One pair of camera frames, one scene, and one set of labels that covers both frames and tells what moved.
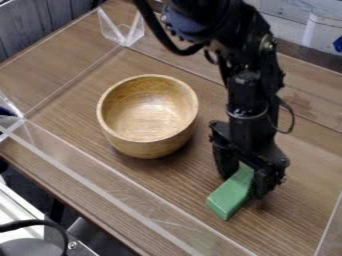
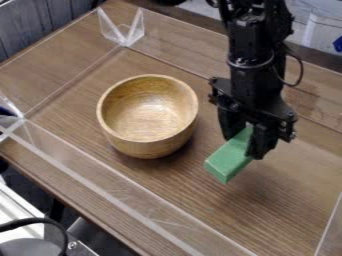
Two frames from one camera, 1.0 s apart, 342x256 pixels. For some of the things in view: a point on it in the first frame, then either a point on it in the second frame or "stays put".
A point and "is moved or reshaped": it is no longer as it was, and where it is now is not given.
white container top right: [321, 30] stays put
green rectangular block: [226, 200] is moved or reshaped
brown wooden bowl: [147, 112] stays put
